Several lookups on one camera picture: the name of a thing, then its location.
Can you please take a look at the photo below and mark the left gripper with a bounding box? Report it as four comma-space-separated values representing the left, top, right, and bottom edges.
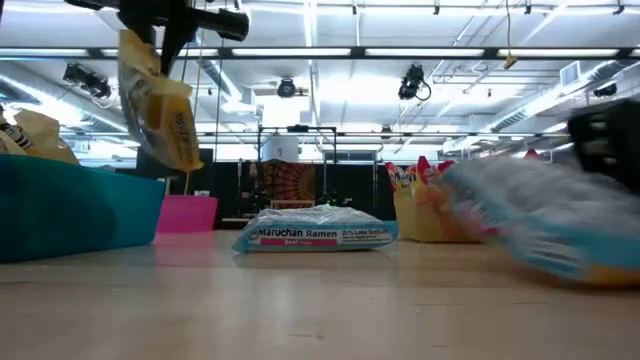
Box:
64, 0, 250, 77

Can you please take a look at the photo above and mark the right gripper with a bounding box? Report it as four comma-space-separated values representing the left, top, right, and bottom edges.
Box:
567, 98, 640, 194

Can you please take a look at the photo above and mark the blue less-sodium beef ramen pack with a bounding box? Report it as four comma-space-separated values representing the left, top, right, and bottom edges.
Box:
231, 203, 400, 254
442, 157, 640, 287

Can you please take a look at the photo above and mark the pink plastic bin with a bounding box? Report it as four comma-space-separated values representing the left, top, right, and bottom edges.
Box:
156, 194, 220, 234

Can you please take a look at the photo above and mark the teal plastic bin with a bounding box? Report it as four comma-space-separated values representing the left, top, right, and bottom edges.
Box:
0, 153, 167, 265

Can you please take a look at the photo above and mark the yellow plastic bin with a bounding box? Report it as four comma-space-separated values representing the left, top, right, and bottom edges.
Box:
392, 185, 484, 245

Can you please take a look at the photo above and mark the white cylindrical container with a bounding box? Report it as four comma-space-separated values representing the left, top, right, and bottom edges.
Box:
260, 135, 300, 164

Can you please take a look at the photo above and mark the orange patterned mandala tapestry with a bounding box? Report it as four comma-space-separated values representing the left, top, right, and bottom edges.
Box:
260, 159, 317, 202

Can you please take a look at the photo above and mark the long linear ceiling light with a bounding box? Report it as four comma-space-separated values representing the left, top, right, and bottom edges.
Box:
0, 46, 640, 61

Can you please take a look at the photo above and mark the black device green light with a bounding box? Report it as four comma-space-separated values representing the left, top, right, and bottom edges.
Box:
319, 192, 351, 207

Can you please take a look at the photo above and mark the silver spiral air duct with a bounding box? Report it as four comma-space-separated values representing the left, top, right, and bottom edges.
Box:
487, 59, 640, 135
141, 0, 251, 109

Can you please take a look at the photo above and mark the black hanging cable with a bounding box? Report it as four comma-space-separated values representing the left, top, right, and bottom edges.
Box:
214, 40, 225, 162

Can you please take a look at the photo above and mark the yellow hanging cord with plug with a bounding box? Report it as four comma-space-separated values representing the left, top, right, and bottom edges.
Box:
503, 0, 519, 70

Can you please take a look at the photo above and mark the thin black horizontal rail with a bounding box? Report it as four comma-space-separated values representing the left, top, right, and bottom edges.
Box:
0, 130, 571, 139

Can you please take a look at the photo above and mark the black metal frame stand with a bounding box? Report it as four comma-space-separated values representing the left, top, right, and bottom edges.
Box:
257, 125, 337, 206

